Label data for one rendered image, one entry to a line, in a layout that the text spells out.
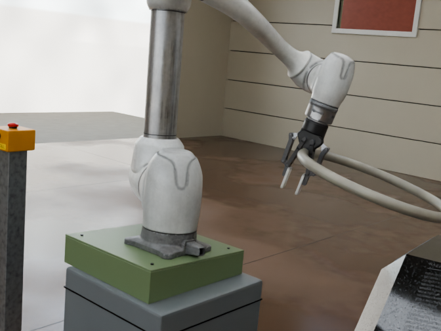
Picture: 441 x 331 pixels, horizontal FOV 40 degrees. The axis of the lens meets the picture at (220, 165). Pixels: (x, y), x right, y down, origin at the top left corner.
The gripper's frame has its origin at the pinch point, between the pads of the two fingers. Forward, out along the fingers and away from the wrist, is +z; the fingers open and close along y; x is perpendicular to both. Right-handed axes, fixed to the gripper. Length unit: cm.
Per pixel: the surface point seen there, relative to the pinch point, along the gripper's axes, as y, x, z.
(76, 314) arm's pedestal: -32, -47, 50
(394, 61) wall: -94, 702, -72
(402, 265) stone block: 39.5, 16.7, 13.9
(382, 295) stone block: 37.9, 12.2, 24.3
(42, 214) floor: -234, 213, 155
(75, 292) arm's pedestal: -34, -47, 44
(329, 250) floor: -18, 278, 95
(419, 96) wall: -43, 692, -39
